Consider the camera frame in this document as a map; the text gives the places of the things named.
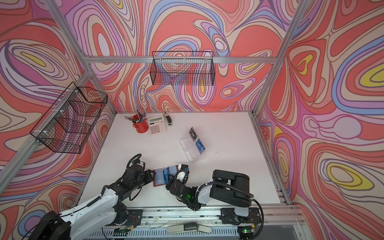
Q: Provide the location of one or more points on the pens and pencils bunch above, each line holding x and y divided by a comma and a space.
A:
139, 117

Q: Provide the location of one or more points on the pink desk calculator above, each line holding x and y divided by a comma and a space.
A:
157, 125

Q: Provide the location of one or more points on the blue credit card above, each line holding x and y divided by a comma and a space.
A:
200, 146
166, 173

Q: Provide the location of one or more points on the red leather card holder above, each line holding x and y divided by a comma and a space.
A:
161, 175

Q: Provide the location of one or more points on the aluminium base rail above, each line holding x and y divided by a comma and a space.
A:
210, 216

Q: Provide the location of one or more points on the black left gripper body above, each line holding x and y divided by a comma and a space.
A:
144, 178

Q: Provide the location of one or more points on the grey black stapler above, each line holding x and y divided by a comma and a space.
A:
168, 119

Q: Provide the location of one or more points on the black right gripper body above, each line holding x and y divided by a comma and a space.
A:
173, 180

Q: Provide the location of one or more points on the grey foot pedal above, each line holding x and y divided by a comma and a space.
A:
188, 228

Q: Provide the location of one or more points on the red metal pen bucket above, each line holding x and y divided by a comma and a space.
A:
141, 127

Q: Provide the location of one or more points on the black wire basket left wall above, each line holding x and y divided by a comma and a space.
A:
69, 122

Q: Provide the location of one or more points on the aluminium frame post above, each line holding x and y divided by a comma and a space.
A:
59, 18

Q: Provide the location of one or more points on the black wire basket back wall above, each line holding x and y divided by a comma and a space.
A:
183, 68

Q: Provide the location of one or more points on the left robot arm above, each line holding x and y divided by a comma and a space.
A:
104, 209

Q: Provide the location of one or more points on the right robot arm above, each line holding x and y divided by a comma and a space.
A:
228, 187

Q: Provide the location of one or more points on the clear acrylic card stand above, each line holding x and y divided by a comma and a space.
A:
190, 149

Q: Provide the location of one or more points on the black VIP credit card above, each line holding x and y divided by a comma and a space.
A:
193, 134

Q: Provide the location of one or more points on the black wire basket wall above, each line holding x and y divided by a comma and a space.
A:
183, 68
69, 122

